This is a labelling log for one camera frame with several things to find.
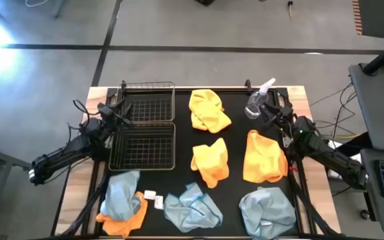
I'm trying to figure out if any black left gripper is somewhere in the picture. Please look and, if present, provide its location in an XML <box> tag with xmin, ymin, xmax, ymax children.
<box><xmin>97</xmin><ymin>101</ymin><xmax>135</xmax><ymax>130</ymax></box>

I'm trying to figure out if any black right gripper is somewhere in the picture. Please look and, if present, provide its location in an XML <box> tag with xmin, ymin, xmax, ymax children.
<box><xmin>261</xmin><ymin>99</ymin><xmax>295</xmax><ymax>133</ymax></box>

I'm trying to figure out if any yellow microfiber towel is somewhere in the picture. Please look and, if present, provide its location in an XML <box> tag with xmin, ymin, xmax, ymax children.
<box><xmin>188</xmin><ymin>89</ymin><xmax>232</xmax><ymax>134</ymax></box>

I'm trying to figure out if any yellow-orange microfiber towel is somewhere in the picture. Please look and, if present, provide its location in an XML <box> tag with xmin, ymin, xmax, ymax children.
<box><xmin>190</xmin><ymin>137</ymin><xmax>230</xmax><ymax>189</ymax></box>

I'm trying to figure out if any light blue microfiber towel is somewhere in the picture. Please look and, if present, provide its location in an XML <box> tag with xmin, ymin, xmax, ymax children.
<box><xmin>238</xmin><ymin>186</ymin><xmax>297</xmax><ymax>240</ymax></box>
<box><xmin>100</xmin><ymin>170</ymin><xmax>142</xmax><ymax>222</ymax></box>
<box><xmin>163</xmin><ymin>182</ymin><xmax>224</xmax><ymax>233</ymax></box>

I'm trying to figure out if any deep orange microfiber towel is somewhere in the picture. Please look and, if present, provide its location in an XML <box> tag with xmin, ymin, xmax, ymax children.
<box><xmin>95</xmin><ymin>191</ymin><xmax>149</xmax><ymax>238</ymax></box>

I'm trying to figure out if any clear plastic spray bottle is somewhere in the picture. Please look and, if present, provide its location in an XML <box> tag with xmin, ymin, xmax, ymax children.
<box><xmin>244</xmin><ymin>77</ymin><xmax>277</xmax><ymax>120</ymax></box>

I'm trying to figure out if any black table mat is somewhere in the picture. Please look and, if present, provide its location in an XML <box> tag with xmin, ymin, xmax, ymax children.
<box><xmin>99</xmin><ymin>88</ymin><xmax>300</xmax><ymax>237</ymax></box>

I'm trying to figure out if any white paper sheet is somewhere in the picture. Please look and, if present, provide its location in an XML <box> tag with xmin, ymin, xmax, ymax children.
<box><xmin>325</xmin><ymin>139</ymin><xmax>363</xmax><ymax>181</ymax></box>

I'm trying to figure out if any black desk leg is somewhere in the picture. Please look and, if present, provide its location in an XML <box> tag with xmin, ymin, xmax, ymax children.
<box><xmin>340</xmin><ymin>131</ymin><xmax>375</xmax><ymax>159</ymax></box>

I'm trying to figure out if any grey desk top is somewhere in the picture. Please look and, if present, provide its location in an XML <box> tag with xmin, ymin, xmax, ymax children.
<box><xmin>348</xmin><ymin>63</ymin><xmax>384</xmax><ymax>151</ymax></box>

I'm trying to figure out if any grey metal furniture leg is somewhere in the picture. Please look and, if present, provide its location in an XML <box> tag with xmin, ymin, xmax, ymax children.
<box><xmin>52</xmin><ymin>0</ymin><xmax>67</xmax><ymax>18</ymax></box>

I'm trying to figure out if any black monitor pole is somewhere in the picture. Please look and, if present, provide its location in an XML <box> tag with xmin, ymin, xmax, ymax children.
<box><xmin>361</xmin><ymin>35</ymin><xmax>384</xmax><ymax>76</ymax></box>

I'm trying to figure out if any black orange-striped floor mat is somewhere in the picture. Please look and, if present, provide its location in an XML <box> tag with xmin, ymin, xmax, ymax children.
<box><xmin>351</xmin><ymin>0</ymin><xmax>384</xmax><ymax>40</ymax></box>

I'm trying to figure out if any black wire basket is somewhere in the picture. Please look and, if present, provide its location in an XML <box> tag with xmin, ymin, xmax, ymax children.
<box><xmin>108</xmin><ymin>122</ymin><xmax>177</xmax><ymax>172</ymax></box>
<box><xmin>117</xmin><ymin>81</ymin><xmax>176</xmax><ymax>124</ymax></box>

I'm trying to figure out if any black floor cable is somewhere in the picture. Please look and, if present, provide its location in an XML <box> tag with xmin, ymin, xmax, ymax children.
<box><xmin>310</xmin><ymin>81</ymin><xmax>359</xmax><ymax>141</ymax></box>

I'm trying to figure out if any yellow floor cable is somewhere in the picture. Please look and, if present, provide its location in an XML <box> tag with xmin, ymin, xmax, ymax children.
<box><xmin>331</xmin><ymin>133</ymin><xmax>361</xmax><ymax>140</ymax></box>

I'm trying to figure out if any black aluminium table frame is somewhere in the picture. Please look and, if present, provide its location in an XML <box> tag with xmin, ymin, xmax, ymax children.
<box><xmin>50</xmin><ymin>79</ymin><xmax>341</xmax><ymax>240</ymax></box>

